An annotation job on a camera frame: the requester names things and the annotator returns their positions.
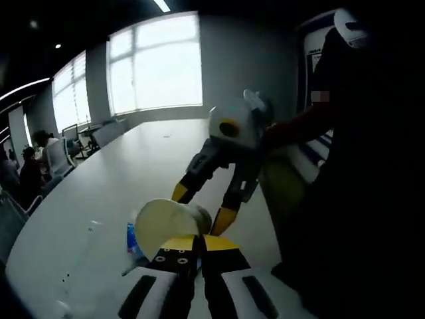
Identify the white table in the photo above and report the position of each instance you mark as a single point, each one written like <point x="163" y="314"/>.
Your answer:
<point x="116" y="172"/>

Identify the white paper cup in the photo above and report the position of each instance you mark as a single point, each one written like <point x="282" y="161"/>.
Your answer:
<point x="166" y="222"/>

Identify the blue tissue pack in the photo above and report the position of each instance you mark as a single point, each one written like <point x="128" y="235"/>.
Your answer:
<point x="133" y="239"/>

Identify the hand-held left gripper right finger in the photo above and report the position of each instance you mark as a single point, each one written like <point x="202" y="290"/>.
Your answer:
<point x="229" y="285"/>

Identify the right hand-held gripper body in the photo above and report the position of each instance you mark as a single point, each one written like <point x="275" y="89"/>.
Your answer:
<point x="245" y="123"/>

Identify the large bright window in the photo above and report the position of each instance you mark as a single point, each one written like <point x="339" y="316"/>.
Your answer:
<point x="71" y="93"/>
<point x="156" y="63"/>

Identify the blue white banner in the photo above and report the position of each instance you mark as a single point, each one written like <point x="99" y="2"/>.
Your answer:
<point x="315" y="69"/>

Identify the white chest device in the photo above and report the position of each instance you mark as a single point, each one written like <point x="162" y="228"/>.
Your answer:
<point x="350" y="26"/>

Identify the person in dark clothes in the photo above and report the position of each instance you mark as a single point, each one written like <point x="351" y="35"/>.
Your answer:
<point x="365" y="199"/>

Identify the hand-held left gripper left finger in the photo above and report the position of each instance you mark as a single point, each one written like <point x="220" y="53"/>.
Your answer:
<point x="166" y="285"/>

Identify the white office chair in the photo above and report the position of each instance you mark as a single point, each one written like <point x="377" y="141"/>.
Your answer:
<point x="108" y="133"/>
<point x="58" y="157"/>

